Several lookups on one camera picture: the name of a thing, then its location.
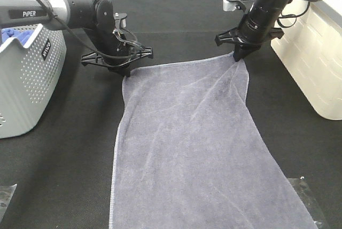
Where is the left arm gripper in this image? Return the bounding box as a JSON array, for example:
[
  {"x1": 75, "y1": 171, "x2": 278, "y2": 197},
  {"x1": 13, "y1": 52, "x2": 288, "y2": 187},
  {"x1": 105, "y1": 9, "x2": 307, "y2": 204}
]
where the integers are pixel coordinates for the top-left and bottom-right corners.
[{"x1": 81, "y1": 47, "x2": 153, "y2": 77}]

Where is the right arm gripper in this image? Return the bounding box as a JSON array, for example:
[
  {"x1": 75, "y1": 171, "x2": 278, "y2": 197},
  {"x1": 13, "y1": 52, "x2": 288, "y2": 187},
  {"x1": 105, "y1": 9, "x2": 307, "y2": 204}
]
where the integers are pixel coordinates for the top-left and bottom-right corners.
[{"x1": 215, "y1": 26, "x2": 284, "y2": 62}]

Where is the grey-purple towel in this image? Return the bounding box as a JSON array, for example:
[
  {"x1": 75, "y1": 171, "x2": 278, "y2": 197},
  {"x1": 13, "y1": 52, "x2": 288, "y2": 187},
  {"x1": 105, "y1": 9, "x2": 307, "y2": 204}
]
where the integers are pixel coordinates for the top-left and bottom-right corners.
[{"x1": 109, "y1": 54, "x2": 316, "y2": 228}]

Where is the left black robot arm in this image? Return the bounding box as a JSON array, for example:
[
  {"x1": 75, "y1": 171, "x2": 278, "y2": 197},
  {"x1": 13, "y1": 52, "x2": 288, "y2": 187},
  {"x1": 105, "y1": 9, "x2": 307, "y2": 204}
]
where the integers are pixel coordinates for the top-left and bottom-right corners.
[{"x1": 1, "y1": 0, "x2": 153, "y2": 77}]

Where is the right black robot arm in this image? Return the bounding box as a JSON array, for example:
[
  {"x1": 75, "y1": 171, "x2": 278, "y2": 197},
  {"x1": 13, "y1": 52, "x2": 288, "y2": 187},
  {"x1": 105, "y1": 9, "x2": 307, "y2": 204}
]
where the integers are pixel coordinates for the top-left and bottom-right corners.
[{"x1": 215, "y1": 0, "x2": 320, "y2": 61}]

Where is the white plastic storage box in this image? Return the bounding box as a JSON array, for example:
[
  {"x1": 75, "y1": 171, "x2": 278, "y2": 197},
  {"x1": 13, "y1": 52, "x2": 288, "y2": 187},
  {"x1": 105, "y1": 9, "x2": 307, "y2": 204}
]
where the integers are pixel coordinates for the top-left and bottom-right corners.
[{"x1": 271, "y1": 0, "x2": 341, "y2": 120}]

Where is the grey perforated laundry basket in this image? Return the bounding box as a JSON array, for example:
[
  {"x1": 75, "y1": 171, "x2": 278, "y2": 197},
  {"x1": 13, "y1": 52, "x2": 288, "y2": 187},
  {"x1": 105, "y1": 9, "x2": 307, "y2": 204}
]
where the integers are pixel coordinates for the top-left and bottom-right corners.
[{"x1": 1, "y1": 23, "x2": 66, "y2": 138}]

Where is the blue cloth in basket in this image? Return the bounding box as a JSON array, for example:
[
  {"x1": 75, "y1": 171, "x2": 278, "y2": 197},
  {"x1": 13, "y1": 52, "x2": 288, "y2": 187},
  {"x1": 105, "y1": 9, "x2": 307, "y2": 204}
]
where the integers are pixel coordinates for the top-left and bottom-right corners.
[{"x1": 1, "y1": 28, "x2": 34, "y2": 45}]

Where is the black mat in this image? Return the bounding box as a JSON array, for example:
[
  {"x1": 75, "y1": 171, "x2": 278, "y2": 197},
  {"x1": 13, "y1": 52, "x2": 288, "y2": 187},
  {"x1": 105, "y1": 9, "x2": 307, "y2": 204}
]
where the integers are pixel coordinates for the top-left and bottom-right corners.
[{"x1": 1, "y1": 0, "x2": 341, "y2": 228}]

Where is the right clear tape strip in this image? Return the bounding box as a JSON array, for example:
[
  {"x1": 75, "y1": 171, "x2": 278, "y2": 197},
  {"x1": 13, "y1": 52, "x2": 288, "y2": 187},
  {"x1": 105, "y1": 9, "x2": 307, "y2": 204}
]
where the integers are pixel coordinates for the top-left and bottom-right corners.
[{"x1": 288, "y1": 176, "x2": 330, "y2": 229}]

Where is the clear tape strip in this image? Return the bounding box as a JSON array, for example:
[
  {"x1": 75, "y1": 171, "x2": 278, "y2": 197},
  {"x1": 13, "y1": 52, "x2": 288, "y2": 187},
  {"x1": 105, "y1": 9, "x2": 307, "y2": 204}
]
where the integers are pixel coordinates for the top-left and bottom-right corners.
[
  {"x1": 288, "y1": 176, "x2": 330, "y2": 229},
  {"x1": 0, "y1": 184, "x2": 17, "y2": 219}
]

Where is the left clear tape strip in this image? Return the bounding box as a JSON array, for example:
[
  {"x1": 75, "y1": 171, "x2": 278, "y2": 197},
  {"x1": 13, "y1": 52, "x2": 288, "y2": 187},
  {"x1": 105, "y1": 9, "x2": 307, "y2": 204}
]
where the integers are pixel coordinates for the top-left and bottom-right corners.
[{"x1": 0, "y1": 184, "x2": 17, "y2": 219}]

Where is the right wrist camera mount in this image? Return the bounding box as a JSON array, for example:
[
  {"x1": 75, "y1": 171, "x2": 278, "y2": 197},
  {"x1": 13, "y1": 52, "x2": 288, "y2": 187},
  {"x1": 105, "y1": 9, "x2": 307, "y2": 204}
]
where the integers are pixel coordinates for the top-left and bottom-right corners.
[{"x1": 222, "y1": 0, "x2": 255, "y2": 13}]

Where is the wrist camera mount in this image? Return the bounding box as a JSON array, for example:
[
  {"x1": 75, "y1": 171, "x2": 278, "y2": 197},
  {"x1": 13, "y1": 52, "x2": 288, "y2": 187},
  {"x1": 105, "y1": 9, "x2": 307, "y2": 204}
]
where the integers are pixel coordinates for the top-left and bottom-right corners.
[
  {"x1": 222, "y1": 0, "x2": 255, "y2": 13},
  {"x1": 114, "y1": 13, "x2": 128, "y2": 29}
]

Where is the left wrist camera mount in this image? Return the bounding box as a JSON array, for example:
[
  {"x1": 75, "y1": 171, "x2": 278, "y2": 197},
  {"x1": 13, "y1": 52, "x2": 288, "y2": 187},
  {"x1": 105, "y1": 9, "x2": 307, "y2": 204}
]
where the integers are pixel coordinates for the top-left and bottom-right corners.
[{"x1": 114, "y1": 13, "x2": 128, "y2": 29}]

